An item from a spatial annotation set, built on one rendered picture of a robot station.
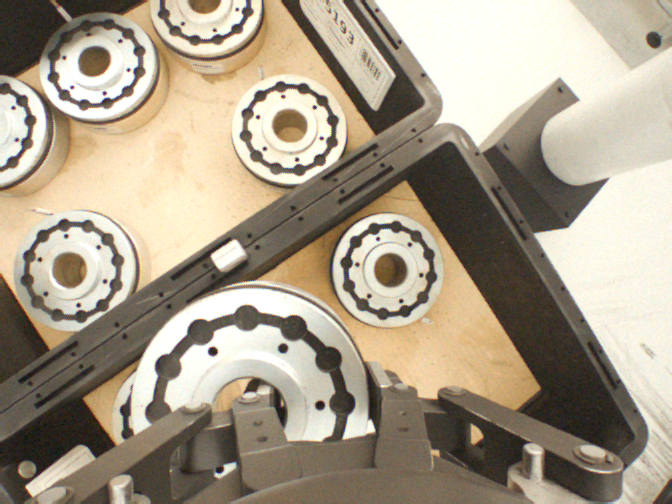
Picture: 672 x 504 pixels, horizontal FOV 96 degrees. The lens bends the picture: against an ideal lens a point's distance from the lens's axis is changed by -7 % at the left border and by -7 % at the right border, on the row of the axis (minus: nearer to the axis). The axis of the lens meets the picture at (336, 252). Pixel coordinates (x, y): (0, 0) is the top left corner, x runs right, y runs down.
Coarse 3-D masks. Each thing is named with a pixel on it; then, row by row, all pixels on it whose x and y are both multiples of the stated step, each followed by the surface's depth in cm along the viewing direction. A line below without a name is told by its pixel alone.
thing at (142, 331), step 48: (432, 144) 23; (336, 192) 22; (288, 240) 21; (528, 240) 23; (192, 288) 20; (144, 336) 20; (576, 336) 23; (48, 384) 19; (624, 384) 23; (0, 432) 19; (0, 480) 19
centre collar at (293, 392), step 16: (240, 352) 14; (256, 352) 14; (224, 368) 13; (240, 368) 13; (256, 368) 13; (272, 368) 13; (288, 368) 13; (208, 384) 13; (224, 384) 13; (272, 384) 13; (288, 384) 13; (192, 400) 13; (208, 400) 13; (288, 400) 13; (304, 400) 13; (288, 416) 13; (304, 416) 13; (288, 432) 13; (304, 432) 13
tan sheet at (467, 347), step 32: (320, 256) 31; (384, 256) 32; (448, 256) 33; (320, 288) 31; (448, 288) 33; (352, 320) 31; (416, 320) 32; (448, 320) 32; (480, 320) 33; (384, 352) 32; (416, 352) 32; (448, 352) 32; (480, 352) 33; (512, 352) 33; (416, 384) 32; (448, 384) 32; (480, 384) 32; (512, 384) 33; (96, 416) 28
